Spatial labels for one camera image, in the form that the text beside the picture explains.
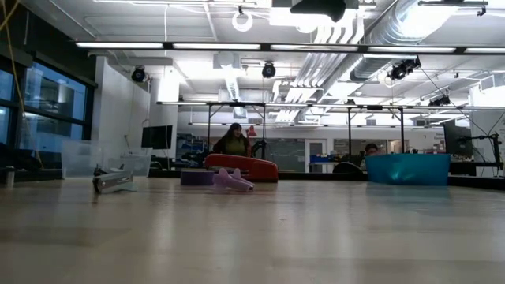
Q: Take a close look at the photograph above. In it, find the red stapler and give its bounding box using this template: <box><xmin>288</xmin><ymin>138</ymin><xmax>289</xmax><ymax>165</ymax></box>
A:
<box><xmin>204</xmin><ymin>153</ymin><xmax>280</xmax><ymax>184</ymax></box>

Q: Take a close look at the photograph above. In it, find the purple staple remover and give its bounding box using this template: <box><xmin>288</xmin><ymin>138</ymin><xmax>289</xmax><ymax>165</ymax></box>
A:
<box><xmin>211</xmin><ymin>167</ymin><xmax>256</xmax><ymax>194</ymax></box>

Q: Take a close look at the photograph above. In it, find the black overhead light bar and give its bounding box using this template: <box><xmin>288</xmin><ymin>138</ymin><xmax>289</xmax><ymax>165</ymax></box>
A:
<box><xmin>74</xmin><ymin>40</ymin><xmax>505</xmax><ymax>55</ymax></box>

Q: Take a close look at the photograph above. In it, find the teal plastic bin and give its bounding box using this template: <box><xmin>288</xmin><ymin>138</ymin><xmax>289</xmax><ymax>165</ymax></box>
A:
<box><xmin>364</xmin><ymin>152</ymin><xmax>452</xmax><ymax>187</ymax></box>

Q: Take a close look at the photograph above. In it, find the black computer monitor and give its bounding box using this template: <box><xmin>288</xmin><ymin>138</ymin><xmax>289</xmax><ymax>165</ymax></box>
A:
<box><xmin>140</xmin><ymin>125</ymin><xmax>174</xmax><ymax>151</ymax></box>

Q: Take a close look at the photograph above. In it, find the dark framed window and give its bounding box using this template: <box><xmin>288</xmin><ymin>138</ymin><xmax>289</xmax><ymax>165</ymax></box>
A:
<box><xmin>0</xmin><ymin>58</ymin><xmax>98</xmax><ymax>171</ymax></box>

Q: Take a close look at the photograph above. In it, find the clear plastic bin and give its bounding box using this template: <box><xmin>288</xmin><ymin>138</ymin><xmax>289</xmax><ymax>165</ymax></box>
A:
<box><xmin>60</xmin><ymin>140</ymin><xmax>154</xmax><ymax>180</ymax></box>

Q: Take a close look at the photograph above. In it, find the small white cup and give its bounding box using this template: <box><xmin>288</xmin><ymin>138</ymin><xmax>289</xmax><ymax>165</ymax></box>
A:
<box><xmin>4</xmin><ymin>166</ymin><xmax>17</xmax><ymax>189</ymax></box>

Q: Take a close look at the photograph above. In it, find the white ring light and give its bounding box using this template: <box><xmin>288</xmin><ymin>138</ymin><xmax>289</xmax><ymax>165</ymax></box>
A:
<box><xmin>231</xmin><ymin>10</ymin><xmax>255</xmax><ymax>33</ymax></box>

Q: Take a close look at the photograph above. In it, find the black ceiling camera cluster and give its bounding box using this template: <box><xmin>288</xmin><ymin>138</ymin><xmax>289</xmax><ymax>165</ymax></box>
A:
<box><xmin>387</xmin><ymin>57</ymin><xmax>422</xmax><ymax>82</ymax></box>

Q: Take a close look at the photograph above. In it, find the black background rig frame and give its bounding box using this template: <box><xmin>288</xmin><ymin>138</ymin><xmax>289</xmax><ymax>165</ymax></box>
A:
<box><xmin>156</xmin><ymin>99</ymin><xmax>505</xmax><ymax>175</ymax></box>

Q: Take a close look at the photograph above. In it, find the yellow extension cord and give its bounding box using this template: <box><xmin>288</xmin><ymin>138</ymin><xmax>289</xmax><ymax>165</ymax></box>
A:
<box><xmin>0</xmin><ymin>0</ymin><xmax>45</xmax><ymax>171</ymax></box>

